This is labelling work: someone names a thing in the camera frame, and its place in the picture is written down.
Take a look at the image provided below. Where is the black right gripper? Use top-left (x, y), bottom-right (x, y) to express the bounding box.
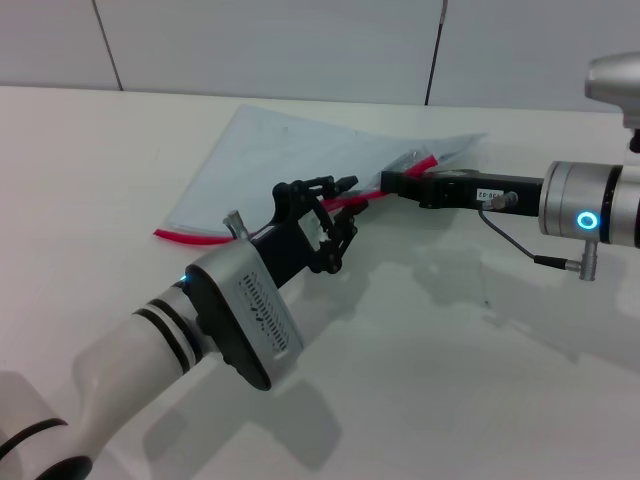
top-left (380, 168), bottom-right (544, 217)

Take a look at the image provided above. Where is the left arm cable with plug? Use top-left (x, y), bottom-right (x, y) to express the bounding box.
top-left (223, 209), bottom-right (274, 245)

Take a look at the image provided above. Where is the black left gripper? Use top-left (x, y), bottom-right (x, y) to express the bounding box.
top-left (249, 174), bottom-right (370, 290)

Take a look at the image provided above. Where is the grey right arm cable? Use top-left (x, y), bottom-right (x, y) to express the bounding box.
top-left (477, 191), bottom-right (600, 283)

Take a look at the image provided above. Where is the clear document bag red zipper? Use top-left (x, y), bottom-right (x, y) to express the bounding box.
top-left (152, 103), bottom-right (489, 247)

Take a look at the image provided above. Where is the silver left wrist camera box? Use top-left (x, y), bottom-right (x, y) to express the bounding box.
top-left (185, 243), bottom-right (306, 392)

